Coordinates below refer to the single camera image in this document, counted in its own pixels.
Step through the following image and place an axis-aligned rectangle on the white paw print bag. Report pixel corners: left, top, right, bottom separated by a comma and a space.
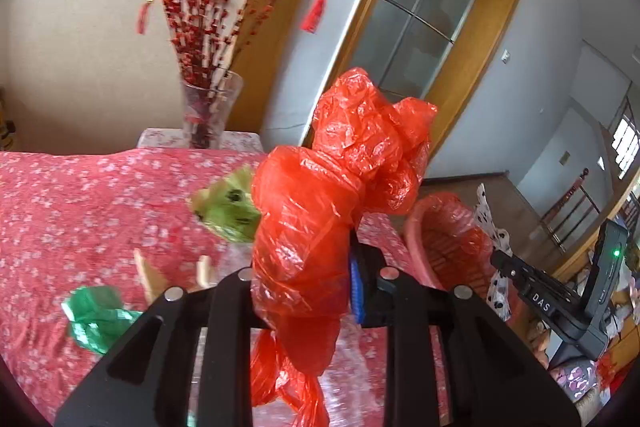
473, 183, 513, 322

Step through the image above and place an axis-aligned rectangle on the green plastic bag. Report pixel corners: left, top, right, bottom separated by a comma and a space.
61, 286, 142, 355

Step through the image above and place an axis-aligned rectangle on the clear bubble wrap sheet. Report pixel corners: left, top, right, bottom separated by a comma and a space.
199, 246, 452, 427

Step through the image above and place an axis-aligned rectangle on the large orange plastic bag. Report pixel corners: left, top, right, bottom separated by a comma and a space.
250, 67, 437, 426

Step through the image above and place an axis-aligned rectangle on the red lined trash basket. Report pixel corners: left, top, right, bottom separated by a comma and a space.
404, 192, 523, 322

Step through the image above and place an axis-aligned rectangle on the wooden stair railing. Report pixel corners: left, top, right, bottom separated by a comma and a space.
540, 168, 600, 253

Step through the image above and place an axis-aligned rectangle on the beige paper scrap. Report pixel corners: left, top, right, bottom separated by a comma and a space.
134, 249, 217, 305

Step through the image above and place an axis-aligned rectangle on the pink floral tablecloth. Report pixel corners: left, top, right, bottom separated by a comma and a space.
1, 148, 426, 421

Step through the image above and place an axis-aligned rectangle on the olive paw print bag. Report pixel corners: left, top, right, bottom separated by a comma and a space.
188, 165, 262, 243

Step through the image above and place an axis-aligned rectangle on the glass vase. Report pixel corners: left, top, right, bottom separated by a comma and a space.
181, 70, 244, 150

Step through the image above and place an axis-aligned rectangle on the wooden glass door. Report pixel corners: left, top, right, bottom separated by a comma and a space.
310, 0, 520, 150

